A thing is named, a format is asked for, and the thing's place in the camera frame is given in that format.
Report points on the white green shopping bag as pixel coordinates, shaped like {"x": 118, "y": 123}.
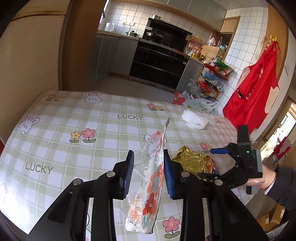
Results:
{"x": 200, "y": 104}

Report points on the gold foil wrapper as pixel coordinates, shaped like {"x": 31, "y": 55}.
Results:
{"x": 193, "y": 162}

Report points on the grey cabinets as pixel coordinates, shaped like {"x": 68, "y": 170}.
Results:
{"x": 206, "y": 12}
{"x": 111, "y": 54}

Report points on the grey upper cabinets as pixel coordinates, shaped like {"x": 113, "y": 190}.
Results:
{"x": 206, "y": 12}

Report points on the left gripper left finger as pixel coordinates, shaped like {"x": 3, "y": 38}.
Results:
{"x": 126, "y": 174}

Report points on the grey lower cabinets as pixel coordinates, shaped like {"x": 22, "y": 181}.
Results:
{"x": 111, "y": 54}

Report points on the white electric kettle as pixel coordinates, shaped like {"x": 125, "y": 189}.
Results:
{"x": 109, "y": 27}

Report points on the black stove oven unit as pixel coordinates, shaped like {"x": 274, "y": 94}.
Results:
{"x": 157, "y": 65}

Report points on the white foam fruit net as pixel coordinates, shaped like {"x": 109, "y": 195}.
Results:
{"x": 194, "y": 119}

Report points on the cardboard box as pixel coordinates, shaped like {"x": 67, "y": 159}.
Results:
{"x": 271, "y": 220}

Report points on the red apron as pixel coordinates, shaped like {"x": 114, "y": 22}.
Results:
{"x": 256, "y": 91}

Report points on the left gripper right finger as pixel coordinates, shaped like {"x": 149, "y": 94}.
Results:
{"x": 171, "y": 177}

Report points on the flower print plastic bag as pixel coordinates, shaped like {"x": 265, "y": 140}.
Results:
{"x": 141, "y": 206}

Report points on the wooden wall cabinet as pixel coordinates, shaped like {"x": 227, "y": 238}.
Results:
{"x": 230, "y": 25}

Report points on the blue pink snack wrapper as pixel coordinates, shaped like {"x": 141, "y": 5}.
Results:
{"x": 214, "y": 167}

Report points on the black range hood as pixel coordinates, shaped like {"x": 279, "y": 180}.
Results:
{"x": 163, "y": 33}

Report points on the person's right hand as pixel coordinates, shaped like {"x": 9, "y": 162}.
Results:
{"x": 267, "y": 179}

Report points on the checkered bunny tablecloth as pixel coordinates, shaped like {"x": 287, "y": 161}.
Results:
{"x": 63, "y": 136}

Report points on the steel cooking pot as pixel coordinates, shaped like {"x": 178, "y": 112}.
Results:
{"x": 132, "y": 34}

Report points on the beige refrigerator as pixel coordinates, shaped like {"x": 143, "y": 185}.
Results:
{"x": 29, "y": 58}

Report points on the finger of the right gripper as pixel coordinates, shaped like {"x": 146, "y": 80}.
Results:
{"x": 209, "y": 177}
{"x": 220, "y": 151}

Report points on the wire storage rack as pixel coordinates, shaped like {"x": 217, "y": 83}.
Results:
{"x": 213, "y": 77}

